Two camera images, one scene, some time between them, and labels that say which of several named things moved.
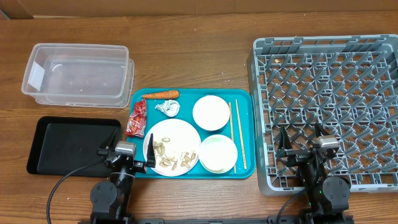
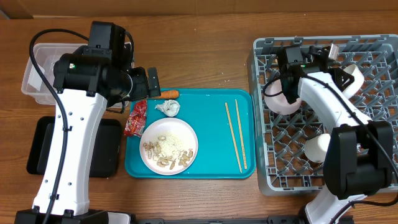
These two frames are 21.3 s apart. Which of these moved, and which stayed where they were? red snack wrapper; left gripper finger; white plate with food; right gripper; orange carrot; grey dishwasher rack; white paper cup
Moved: white paper cup; right gripper; left gripper finger
Stayed: red snack wrapper; orange carrot; grey dishwasher rack; white plate with food
